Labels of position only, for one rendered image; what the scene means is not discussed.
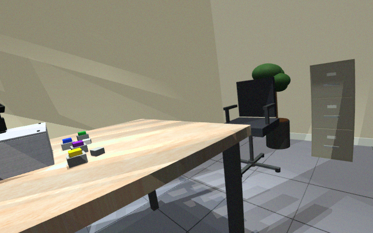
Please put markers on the green button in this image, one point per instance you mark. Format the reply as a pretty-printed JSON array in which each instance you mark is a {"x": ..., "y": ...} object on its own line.
[{"x": 82, "y": 135}]

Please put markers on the purple button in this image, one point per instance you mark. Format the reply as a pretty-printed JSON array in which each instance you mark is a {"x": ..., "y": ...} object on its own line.
[{"x": 79, "y": 144}]

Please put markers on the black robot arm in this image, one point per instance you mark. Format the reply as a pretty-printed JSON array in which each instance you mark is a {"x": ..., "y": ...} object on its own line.
[{"x": 2, "y": 122}]

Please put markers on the yellow button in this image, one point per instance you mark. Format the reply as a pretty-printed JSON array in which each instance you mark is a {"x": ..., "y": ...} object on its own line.
[{"x": 76, "y": 157}]

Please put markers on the blue button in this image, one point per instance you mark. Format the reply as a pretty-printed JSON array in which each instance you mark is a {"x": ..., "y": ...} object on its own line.
[{"x": 66, "y": 143}]

